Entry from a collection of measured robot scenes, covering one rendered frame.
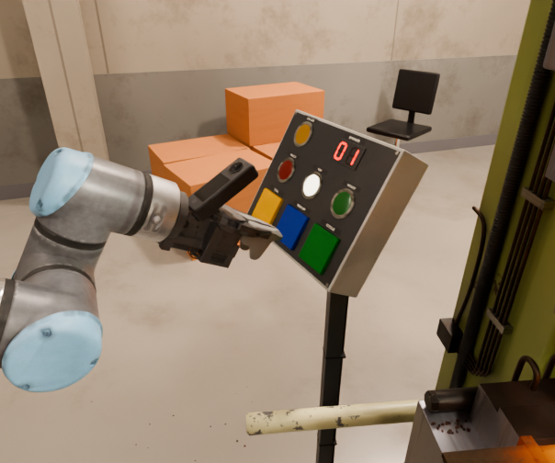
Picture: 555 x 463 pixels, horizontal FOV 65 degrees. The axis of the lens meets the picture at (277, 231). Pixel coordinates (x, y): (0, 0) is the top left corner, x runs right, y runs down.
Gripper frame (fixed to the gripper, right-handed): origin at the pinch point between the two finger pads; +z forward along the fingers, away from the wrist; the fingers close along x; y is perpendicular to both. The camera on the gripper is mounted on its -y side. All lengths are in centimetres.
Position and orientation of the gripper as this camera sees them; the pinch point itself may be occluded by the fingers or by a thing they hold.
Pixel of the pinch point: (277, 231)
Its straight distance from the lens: 75.4
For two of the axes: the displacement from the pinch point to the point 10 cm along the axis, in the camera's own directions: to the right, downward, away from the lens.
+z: 7.5, 2.3, 6.2
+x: 5.1, 4.1, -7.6
